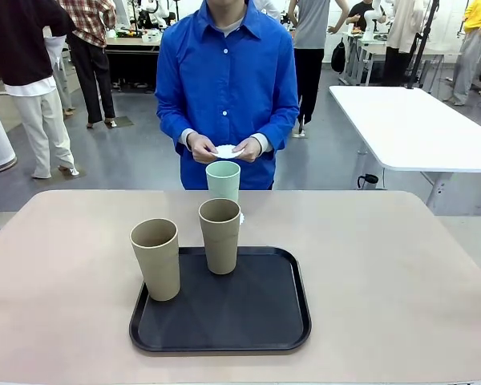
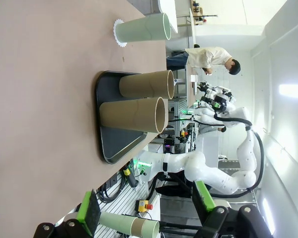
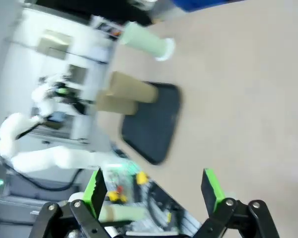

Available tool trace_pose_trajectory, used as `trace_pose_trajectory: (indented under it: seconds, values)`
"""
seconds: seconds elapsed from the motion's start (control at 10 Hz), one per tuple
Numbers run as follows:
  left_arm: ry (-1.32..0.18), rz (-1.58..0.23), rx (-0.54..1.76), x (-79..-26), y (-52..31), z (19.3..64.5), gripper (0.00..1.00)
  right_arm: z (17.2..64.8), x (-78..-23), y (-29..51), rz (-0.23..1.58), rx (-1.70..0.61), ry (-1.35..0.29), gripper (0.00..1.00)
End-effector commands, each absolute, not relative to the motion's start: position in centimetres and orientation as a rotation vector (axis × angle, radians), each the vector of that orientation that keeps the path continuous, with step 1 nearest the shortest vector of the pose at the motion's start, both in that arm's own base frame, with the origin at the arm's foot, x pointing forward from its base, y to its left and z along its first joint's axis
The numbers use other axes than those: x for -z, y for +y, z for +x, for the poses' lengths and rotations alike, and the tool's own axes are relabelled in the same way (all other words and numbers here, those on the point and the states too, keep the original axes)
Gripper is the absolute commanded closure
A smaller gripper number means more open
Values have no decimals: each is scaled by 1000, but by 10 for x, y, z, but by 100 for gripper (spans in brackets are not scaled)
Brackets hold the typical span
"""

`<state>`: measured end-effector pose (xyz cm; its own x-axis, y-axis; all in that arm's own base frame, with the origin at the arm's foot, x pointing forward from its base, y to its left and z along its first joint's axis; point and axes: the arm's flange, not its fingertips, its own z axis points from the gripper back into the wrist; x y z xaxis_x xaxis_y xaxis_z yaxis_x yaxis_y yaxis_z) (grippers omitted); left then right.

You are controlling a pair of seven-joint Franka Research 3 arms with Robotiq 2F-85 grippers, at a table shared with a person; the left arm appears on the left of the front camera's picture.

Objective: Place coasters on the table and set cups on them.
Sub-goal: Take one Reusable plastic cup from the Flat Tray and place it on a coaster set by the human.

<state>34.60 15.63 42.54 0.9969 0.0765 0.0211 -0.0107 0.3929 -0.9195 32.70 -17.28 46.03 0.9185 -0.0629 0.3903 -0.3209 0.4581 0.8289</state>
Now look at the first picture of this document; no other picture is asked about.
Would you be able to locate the light green plastic cup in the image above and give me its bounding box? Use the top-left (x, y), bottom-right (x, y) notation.
top-left (205, 160), bottom-right (241, 206)

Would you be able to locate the tall tan plastic cup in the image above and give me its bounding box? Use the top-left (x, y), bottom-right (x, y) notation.
top-left (198, 197), bottom-right (242, 276)
top-left (129, 218), bottom-right (181, 302)

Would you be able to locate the person's left forearm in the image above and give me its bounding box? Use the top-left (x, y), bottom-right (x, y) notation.
top-left (252, 102), bottom-right (301, 153)

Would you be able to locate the person's right forearm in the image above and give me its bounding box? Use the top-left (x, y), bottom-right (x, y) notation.
top-left (156, 102), bottom-right (197, 152)

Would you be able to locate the person's left hand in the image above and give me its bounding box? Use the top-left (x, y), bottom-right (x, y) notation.
top-left (232, 136), bottom-right (264, 164)

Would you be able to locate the person's right hand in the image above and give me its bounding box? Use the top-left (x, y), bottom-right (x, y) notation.
top-left (187, 131), bottom-right (218, 164)

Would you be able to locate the white rounded table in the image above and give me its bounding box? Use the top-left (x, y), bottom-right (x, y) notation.
top-left (328, 85), bottom-right (481, 216)

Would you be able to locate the black tripod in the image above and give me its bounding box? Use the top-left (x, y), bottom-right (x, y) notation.
top-left (406, 0), bottom-right (442, 90)

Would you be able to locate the person in beige coat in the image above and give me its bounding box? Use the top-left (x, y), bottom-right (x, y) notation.
top-left (382, 0), bottom-right (426, 87)

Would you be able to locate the lab workbench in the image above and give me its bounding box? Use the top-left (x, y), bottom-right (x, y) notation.
top-left (344, 31), bottom-right (390, 87)
top-left (103, 31), bottom-right (164, 93)

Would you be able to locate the black hanging bag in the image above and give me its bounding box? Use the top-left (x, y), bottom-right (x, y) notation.
top-left (330, 38), bottom-right (347, 75)

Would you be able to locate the person in black t-shirt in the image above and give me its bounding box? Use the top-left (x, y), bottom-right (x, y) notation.
top-left (346, 0), bottom-right (376, 35)

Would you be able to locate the person in grey shirt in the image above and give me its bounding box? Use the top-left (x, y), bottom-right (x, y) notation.
top-left (287, 0), bottom-right (350, 140)

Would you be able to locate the black plastic serving tray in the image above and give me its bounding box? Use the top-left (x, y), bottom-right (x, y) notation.
top-left (128, 245), bottom-right (313, 354)

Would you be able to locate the person in blue shirt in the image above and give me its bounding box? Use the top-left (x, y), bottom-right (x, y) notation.
top-left (155, 0), bottom-right (301, 192)

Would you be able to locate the person in plaid shirt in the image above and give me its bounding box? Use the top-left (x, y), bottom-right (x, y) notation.
top-left (58, 0), bottom-right (119, 129)

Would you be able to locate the person in black top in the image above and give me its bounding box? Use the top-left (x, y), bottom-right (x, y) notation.
top-left (0, 0), bottom-right (81, 180)

